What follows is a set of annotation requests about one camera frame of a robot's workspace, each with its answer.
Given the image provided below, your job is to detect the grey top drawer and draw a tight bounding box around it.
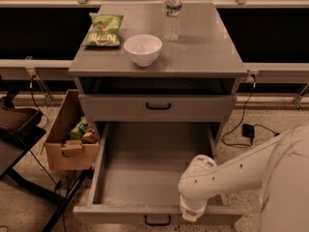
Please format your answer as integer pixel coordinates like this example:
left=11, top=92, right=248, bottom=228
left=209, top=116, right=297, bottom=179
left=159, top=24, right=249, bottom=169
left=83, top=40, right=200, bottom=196
left=79, top=95, right=236, bottom=122

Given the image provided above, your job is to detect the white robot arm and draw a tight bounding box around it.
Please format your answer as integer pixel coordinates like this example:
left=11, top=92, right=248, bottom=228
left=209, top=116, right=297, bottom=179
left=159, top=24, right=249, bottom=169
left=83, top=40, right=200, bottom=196
left=178, top=124, right=309, bottom=232

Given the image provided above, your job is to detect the white ceramic bowl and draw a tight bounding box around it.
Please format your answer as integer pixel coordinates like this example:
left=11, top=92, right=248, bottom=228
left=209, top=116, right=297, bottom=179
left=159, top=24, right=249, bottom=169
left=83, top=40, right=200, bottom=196
left=124, top=35, right=162, bottom=67

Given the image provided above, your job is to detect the green snack bag in box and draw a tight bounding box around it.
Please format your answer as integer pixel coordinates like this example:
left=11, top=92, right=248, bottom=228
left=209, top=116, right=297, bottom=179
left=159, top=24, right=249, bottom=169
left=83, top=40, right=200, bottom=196
left=69, top=116, right=89, bottom=140

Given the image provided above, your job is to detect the cardboard box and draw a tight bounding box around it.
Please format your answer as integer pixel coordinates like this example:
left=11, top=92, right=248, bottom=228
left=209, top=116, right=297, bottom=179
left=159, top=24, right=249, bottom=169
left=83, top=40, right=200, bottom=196
left=45, top=90, right=99, bottom=171

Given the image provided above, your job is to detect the grey drawer cabinet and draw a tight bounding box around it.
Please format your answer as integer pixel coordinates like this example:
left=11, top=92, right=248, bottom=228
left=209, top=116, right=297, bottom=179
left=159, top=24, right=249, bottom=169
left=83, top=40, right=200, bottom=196
left=69, top=2, right=246, bottom=136

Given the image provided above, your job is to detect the black floor cable right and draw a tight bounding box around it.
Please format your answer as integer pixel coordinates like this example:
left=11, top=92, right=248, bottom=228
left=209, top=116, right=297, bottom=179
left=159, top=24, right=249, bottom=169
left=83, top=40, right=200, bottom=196
left=221, top=77, right=280, bottom=148

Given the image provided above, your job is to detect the green chip bag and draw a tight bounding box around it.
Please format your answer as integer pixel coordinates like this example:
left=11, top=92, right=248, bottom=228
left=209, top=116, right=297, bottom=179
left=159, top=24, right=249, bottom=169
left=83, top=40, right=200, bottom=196
left=82, top=13, right=124, bottom=46

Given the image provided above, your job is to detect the grey drawer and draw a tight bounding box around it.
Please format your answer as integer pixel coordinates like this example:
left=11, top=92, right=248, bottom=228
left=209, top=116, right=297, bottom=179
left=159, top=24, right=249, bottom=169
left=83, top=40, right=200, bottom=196
left=79, top=95, right=236, bottom=122
left=72, top=121, right=244, bottom=227

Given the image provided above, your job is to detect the black power adapter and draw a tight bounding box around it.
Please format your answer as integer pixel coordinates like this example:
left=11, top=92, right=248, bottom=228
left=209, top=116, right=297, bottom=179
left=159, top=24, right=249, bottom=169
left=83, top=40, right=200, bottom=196
left=242, top=124, right=255, bottom=138

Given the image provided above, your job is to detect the black cable left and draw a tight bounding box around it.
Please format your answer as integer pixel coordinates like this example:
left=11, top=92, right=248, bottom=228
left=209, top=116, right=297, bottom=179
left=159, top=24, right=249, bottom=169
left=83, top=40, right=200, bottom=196
left=28, top=74, right=70, bottom=232

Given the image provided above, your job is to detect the metal railing frame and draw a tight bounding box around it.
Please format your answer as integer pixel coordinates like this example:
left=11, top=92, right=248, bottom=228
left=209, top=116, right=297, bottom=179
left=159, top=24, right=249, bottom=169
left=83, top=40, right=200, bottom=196
left=0, top=0, right=309, bottom=111

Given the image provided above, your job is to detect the clear plastic water bottle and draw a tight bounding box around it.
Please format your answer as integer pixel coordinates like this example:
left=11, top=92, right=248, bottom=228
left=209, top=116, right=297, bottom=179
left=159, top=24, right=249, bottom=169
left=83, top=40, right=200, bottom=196
left=164, top=0, right=183, bottom=41

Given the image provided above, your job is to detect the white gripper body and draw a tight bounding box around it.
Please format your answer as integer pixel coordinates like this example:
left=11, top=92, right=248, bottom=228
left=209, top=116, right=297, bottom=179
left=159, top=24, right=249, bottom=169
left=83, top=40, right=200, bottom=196
left=180, top=195, right=207, bottom=218

